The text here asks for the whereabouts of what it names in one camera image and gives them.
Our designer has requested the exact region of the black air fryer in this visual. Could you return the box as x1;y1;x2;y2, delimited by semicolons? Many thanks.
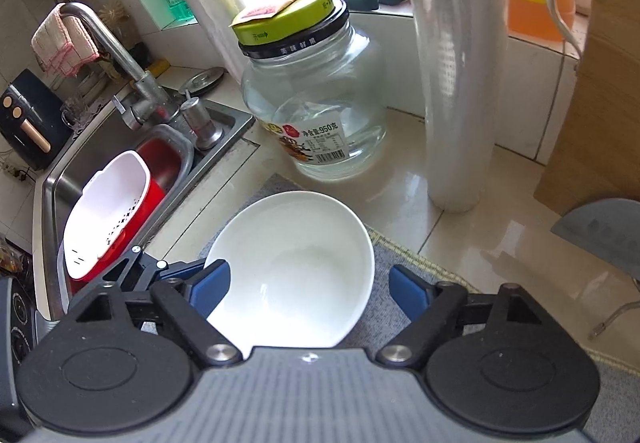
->
0;68;73;171

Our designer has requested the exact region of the orange sachet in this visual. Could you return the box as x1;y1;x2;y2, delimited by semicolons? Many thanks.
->
231;0;315;27

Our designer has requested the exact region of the black handled kitchen knife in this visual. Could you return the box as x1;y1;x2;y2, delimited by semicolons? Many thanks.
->
550;197;640;281

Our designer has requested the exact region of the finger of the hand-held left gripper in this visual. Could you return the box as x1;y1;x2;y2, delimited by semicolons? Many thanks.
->
100;245;207;293

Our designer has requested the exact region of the pink checked dishcloth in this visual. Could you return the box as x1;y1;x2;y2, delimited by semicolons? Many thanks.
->
31;3;101;76

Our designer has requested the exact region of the red plastic basin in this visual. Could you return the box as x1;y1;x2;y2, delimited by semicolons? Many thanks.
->
65;133;181;284

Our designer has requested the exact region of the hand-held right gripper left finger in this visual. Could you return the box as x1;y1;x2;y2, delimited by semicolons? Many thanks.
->
62;259;244;369

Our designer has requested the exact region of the white plastic colander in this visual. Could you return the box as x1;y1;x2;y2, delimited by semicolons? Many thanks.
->
62;150;152;280

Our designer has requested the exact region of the bamboo cutting board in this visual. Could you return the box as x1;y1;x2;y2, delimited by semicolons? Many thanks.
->
534;0;640;204

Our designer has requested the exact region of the glass jar green lid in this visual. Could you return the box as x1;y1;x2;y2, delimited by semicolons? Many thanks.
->
231;0;388;180

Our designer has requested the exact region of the metal sink drain cover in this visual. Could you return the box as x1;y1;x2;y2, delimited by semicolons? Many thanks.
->
179;66;227;96

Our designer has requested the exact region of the tall cling film roll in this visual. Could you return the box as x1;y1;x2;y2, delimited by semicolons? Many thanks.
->
395;0;511;214

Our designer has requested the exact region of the plain white bowl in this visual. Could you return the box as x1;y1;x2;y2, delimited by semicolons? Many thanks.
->
204;190;376;350

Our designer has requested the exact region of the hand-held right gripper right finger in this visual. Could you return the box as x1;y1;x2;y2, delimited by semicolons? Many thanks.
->
375;265;556;368

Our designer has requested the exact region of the stainless steel sink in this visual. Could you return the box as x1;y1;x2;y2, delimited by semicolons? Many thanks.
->
32;98;261;324

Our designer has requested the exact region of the blue grey checked towel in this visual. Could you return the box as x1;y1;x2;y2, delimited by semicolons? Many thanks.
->
197;173;640;443

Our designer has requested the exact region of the steel faucet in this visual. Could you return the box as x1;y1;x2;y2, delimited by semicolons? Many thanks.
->
60;2;183;130

